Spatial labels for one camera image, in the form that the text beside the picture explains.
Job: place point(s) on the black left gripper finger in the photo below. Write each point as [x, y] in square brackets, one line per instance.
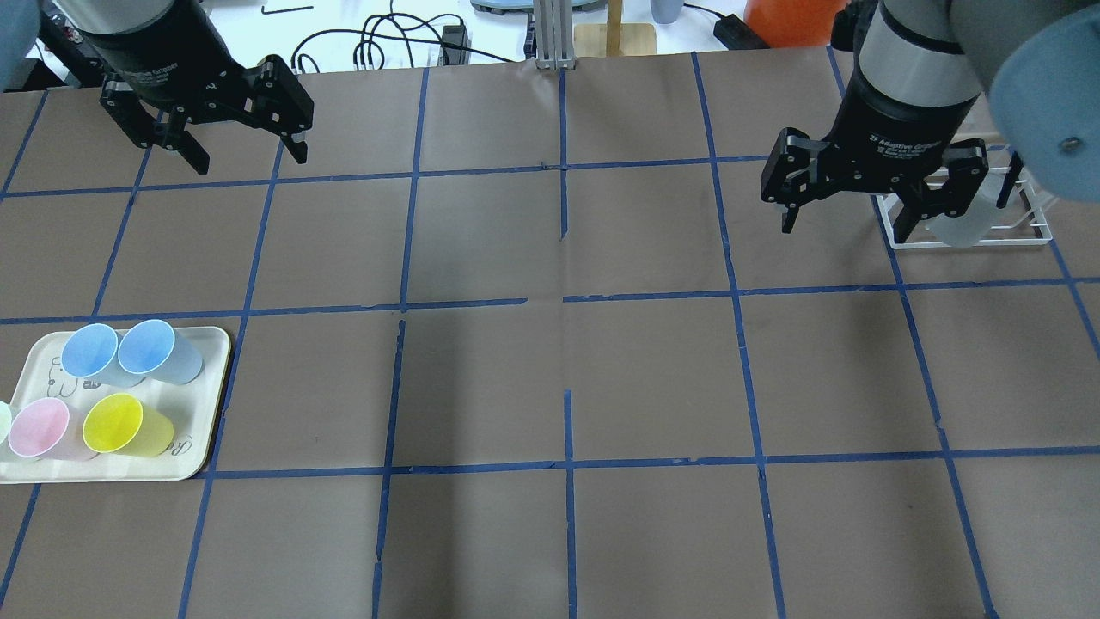
[295, 145]
[185, 145]

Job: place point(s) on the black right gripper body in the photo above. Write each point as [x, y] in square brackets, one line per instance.
[898, 116]

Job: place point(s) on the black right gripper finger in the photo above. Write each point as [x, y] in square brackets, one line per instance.
[909, 216]
[789, 217]

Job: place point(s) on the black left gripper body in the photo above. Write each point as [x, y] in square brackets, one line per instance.
[165, 62]

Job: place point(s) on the grey ikea cup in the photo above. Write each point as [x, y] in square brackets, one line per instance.
[981, 215]

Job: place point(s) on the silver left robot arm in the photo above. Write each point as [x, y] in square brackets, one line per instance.
[165, 67]

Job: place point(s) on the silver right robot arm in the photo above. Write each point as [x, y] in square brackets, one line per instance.
[920, 66]

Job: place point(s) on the light blue cup near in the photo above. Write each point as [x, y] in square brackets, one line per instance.
[156, 350]

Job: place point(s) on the light blue cup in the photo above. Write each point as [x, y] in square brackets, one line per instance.
[92, 353]
[156, 350]

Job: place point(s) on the light blue cup far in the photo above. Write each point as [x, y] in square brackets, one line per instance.
[92, 353]

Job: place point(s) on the blue cup on side table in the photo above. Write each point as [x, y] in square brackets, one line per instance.
[665, 12]

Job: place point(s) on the yellow cup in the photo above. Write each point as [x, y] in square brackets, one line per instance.
[121, 424]

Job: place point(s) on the pink cup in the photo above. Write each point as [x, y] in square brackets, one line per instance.
[49, 428]

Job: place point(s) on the orange bucket with lid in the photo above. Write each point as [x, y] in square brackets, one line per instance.
[793, 23]

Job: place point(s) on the black power adapter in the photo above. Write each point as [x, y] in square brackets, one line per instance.
[737, 35]

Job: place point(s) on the wooden mug tree stand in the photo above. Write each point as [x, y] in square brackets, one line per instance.
[614, 37]

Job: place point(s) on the cream serving tray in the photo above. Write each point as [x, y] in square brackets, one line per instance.
[193, 409]

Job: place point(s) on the aluminium frame post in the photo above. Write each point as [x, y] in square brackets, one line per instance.
[554, 44]

